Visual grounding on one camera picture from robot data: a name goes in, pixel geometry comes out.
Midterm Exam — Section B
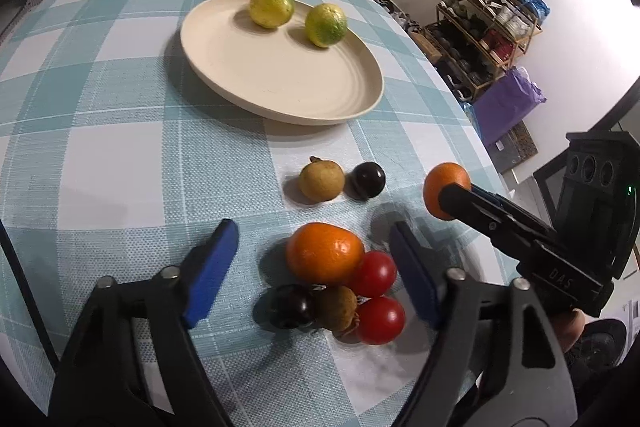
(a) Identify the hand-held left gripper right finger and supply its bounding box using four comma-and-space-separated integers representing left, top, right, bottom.
389, 221, 581, 427

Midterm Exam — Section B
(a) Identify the green yellow citrus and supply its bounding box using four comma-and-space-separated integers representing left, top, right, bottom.
249, 0, 295, 30
305, 3, 348, 48

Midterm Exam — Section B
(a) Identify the purple bag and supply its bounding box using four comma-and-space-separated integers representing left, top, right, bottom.
472, 67, 547, 146

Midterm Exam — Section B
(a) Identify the teal checkered tablecloth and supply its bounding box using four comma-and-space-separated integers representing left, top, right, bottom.
0, 0, 518, 427

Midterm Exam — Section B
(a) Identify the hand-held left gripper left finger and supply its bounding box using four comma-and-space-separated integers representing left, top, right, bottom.
47, 218, 240, 427

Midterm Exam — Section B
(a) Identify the pile of shoes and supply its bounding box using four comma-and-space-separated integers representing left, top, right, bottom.
377, 0, 426, 35

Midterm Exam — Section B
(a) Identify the small orange mandarin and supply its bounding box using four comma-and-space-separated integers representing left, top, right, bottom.
423, 162, 472, 222

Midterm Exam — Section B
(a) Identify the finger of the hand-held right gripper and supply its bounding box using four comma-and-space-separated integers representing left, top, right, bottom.
439, 183, 561, 260

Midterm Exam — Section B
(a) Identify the cream round plate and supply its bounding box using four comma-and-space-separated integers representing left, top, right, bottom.
180, 0, 385, 126

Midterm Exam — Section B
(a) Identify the brown doormat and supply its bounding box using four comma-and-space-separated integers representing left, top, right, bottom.
492, 121, 539, 168

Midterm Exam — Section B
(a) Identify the red cherry tomato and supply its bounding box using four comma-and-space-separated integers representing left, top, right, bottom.
356, 296, 407, 346
348, 250, 398, 299

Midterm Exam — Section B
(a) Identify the brown longan with stem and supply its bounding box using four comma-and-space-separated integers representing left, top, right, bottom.
299, 156, 346, 202

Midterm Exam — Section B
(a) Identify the person's right hand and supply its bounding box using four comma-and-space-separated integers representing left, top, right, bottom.
552, 309, 586, 353

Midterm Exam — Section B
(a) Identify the large orange mandarin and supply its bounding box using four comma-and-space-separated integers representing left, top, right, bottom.
286, 223, 366, 286

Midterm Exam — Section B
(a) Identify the dark purple grape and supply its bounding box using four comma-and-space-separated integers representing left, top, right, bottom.
346, 162, 387, 202
269, 284, 317, 330

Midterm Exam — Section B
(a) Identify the wooden shoe rack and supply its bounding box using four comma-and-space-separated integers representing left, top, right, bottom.
425, 0, 543, 100

